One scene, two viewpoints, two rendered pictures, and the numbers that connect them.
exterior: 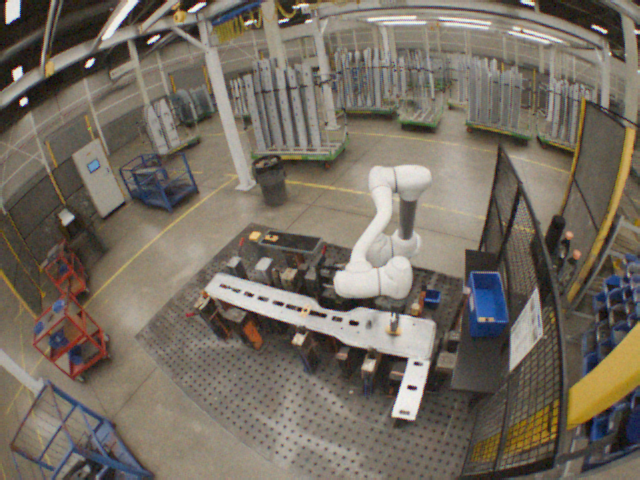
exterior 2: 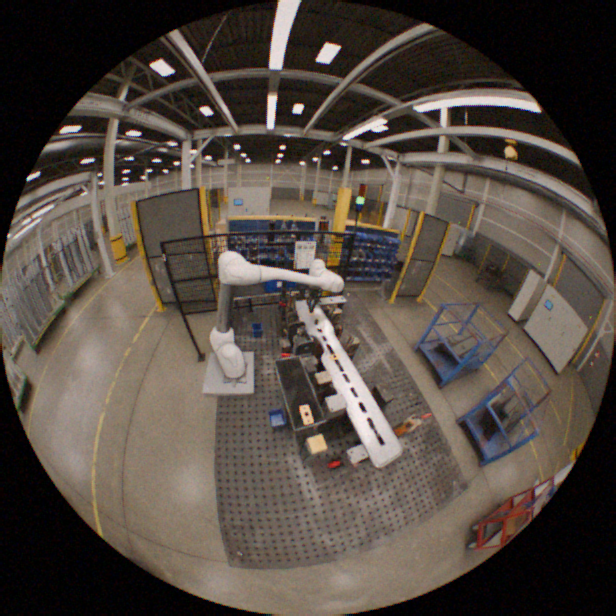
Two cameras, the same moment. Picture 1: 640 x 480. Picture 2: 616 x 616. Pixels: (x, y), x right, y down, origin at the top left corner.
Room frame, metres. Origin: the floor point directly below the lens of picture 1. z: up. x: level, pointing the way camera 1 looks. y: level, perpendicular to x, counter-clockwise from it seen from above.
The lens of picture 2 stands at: (1.60, 0.41, 1.91)
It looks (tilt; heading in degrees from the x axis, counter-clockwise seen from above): 36 degrees down; 217
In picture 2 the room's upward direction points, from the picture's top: 7 degrees clockwise
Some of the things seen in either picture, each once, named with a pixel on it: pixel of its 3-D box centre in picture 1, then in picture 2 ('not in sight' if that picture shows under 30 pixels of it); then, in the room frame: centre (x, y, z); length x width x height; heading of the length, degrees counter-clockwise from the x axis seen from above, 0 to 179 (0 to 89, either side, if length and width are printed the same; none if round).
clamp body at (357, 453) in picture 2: (242, 280); (346, 458); (1.32, 0.57, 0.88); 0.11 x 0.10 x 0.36; 150
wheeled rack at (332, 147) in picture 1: (293, 119); not in sight; (5.55, 0.06, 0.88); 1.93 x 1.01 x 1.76; 58
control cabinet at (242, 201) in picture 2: not in sight; (249, 206); (-2.47, -6.10, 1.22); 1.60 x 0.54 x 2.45; 142
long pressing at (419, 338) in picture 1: (301, 311); (336, 359); (0.89, 0.16, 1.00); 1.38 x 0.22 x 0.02; 60
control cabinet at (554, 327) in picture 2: not in sight; (559, 324); (-4.78, 6.02, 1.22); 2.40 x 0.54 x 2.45; 53
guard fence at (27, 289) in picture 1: (19, 261); not in sight; (2.65, 6.17, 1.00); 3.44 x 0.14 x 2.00; 52
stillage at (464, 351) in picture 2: not in sight; (463, 341); (-1.15, 1.46, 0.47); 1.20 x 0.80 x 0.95; 141
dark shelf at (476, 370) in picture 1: (481, 310); (276, 287); (0.61, -0.74, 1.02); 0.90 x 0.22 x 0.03; 150
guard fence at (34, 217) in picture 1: (64, 202); not in sight; (5.07, 6.44, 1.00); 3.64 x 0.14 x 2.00; 142
